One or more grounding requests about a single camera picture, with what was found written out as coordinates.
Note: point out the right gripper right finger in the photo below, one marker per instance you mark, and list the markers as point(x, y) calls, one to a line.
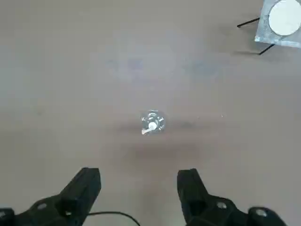
point(192, 188)

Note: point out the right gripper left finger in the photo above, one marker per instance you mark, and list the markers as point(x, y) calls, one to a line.
point(77, 188)

